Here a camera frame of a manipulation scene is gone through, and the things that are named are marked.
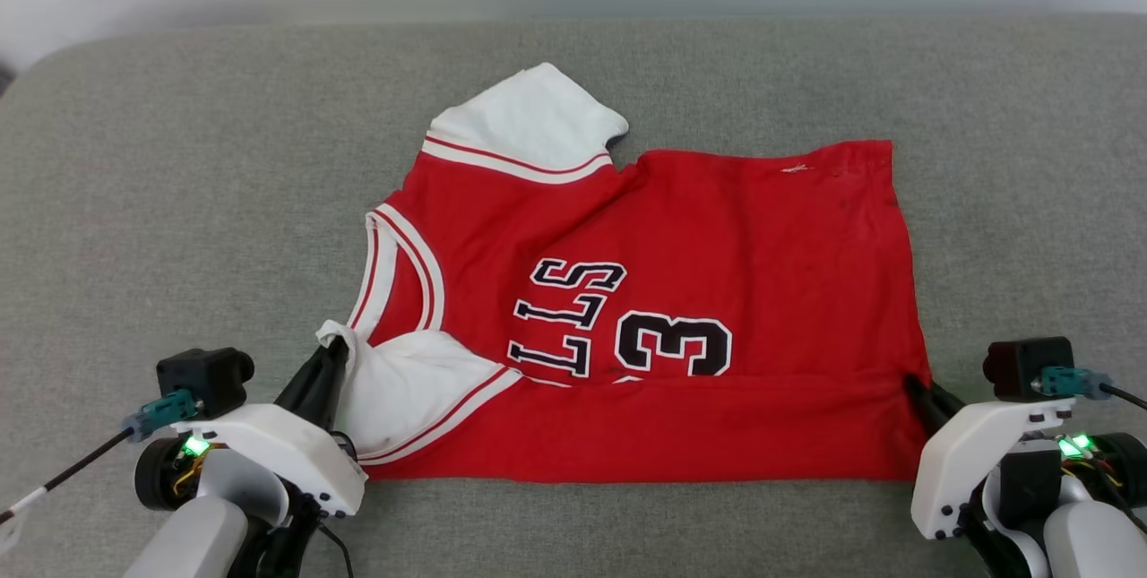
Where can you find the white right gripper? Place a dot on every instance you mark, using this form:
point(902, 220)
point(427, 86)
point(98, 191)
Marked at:
point(963, 452)

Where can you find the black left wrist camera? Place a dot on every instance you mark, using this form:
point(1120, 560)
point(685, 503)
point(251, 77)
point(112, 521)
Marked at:
point(204, 376)

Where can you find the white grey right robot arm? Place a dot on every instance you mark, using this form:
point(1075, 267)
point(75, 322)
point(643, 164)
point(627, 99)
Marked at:
point(1093, 542)

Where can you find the grey fabric sofa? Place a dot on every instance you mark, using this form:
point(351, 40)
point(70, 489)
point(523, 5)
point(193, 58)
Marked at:
point(179, 202)

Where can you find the red basketball jersey white trim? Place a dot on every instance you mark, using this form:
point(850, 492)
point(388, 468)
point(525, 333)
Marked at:
point(717, 246)

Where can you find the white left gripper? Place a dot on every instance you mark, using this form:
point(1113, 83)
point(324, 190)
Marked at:
point(287, 452)

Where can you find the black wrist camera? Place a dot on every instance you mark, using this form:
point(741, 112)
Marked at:
point(204, 376)
point(1026, 363)

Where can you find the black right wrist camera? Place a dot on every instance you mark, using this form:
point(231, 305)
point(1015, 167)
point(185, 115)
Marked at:
point(1026, 363)

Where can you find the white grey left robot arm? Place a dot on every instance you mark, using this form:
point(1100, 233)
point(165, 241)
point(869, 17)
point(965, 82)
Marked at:
point(193, 542)

